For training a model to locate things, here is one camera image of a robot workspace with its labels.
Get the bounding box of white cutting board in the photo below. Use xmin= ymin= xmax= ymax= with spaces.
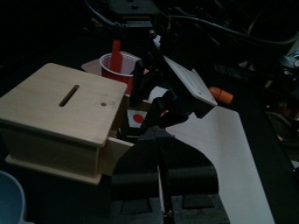
xmin=164 ymin=103 xmax=276 ymax=224

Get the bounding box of wooden box with slot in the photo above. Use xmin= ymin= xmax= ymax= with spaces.
xmin=0 ymin=62 xmax=136 ymax=186

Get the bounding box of light blue bowl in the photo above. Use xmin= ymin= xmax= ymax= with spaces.
xmin=0 ymin=170 xmax=28 ymax=224

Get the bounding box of white sushi red centre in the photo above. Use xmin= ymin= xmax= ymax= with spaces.
xmin=125 ymin=108 xmax=148 ymax=130

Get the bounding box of red flat utensil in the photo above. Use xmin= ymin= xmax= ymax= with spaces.
xmin=108 ymin=38 xmax=125 ymax=74

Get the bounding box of pink plate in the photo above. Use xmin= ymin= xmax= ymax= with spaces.
xmin=79 ymin=58 xmax=104 ymax=76

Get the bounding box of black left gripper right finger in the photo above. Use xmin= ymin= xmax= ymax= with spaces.
xmin=156 ymin=128 xmax=231 ymax=224

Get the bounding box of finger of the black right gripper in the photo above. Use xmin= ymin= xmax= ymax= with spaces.
xmin=144 ymin=95 xmax=196 ymax=130
xmin=127 ymin=59 xmax=145 ymax=109

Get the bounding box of grey blade toy knife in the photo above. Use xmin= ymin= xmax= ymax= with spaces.
xmin=153 ymin=34 xmax=220 ymax=120

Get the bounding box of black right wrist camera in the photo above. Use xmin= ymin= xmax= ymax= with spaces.
xmin=107 ymin=0 xmax=160 ymax=29

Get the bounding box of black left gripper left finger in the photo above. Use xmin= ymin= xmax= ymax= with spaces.
xmin=109 ymin=126 xmax=166 ymax=224

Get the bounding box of red plastic cup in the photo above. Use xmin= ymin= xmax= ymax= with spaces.
xmin=97 ymin=51 xmax=143 ymax=96

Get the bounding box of thick black cable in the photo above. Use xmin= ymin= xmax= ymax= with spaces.
xmin=167 ymin=12 xmax=299 ymax=46

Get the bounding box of orange toy carrot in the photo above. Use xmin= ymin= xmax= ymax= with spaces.
xmin=208 ymin=86 xmax=235 ymax=105

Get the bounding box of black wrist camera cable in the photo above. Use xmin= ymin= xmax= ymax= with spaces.
xmin=83 ymin=0 xmax=121 ymax=30

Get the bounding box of white blue box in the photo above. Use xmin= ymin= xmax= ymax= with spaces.
xmin=279 ymin=43 xmax=299 ymax=70

